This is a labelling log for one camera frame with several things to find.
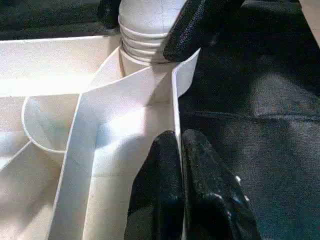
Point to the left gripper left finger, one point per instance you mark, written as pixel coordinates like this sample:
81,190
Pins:
157,190

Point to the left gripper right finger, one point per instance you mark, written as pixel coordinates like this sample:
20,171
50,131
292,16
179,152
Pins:
210,190

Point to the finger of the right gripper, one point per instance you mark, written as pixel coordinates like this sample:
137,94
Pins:
197,30
107,15

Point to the white plastic table leg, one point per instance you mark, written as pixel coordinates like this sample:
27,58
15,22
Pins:
147,30

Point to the white plastic table top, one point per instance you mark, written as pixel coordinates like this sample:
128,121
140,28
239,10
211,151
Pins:
62,125

